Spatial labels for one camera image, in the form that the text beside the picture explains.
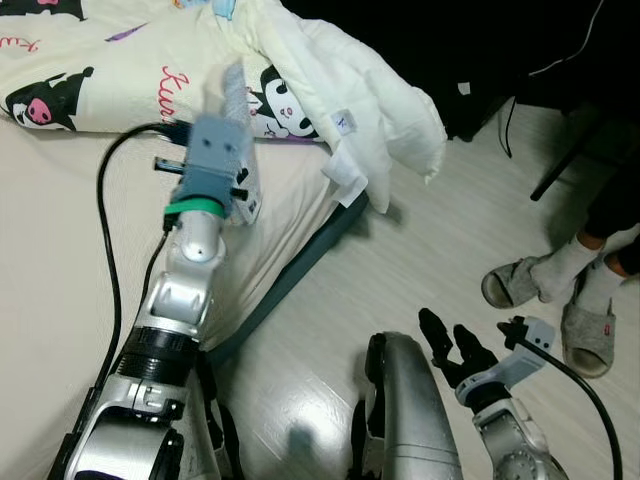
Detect black metal chair frame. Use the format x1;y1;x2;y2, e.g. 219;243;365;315
530;100;601;201

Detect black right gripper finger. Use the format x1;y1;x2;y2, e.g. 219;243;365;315
455;322;499;363
418;308;463;369

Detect thin black floor cable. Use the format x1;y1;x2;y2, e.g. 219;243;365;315
500;95;516;161

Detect white hanging cable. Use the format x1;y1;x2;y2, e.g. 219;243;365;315
530;0;606;79

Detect cream cartoon print quilt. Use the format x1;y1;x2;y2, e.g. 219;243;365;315
0;0;449;214

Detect mattress with beige sheet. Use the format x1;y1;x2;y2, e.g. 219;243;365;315
0;120;346;480

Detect silver robot leg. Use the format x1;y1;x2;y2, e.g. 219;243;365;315
362;332;466;480

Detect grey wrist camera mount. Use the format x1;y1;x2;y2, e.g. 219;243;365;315
172;115;253;216
460;316;559;406

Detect white book blue lettering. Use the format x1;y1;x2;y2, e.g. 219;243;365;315
222;60;263;226

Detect grey slipper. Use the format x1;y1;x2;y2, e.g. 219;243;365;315
560;300;619;379
480;258;561;309

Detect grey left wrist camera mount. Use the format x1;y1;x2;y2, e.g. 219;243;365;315
172;115;253;216

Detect person's black trousers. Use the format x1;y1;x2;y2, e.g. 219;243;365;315
585;150;640;276

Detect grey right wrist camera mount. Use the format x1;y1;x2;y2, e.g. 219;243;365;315
460;316;559;406

